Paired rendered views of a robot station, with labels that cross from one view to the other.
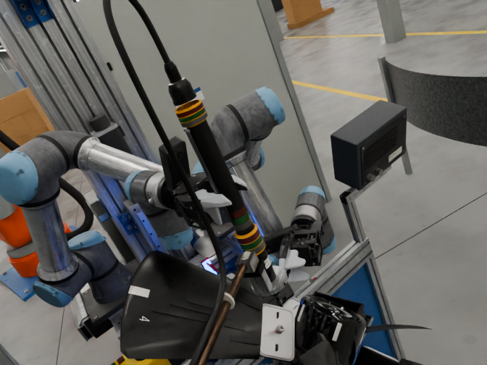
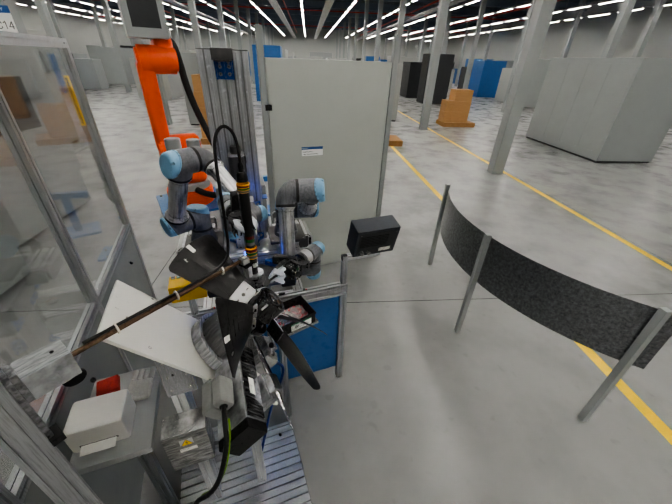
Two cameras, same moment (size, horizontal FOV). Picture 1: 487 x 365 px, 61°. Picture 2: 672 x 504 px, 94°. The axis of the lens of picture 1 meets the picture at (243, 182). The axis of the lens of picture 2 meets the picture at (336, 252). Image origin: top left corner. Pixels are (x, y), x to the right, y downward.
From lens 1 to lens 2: 53 cm
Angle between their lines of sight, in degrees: 8
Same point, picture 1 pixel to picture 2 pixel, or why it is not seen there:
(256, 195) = (287, 232)
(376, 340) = (329, 338)
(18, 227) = not seen: hidden behind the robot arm
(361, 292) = (331, 310)
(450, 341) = (377, 363)
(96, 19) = (276, 74)
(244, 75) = (355, 152)
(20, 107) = not seen: hidden behind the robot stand
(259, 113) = (309, 191)
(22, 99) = not seen: hidden behind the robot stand
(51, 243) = (176, 203)
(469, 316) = (396, 357)
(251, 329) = (230, 287)
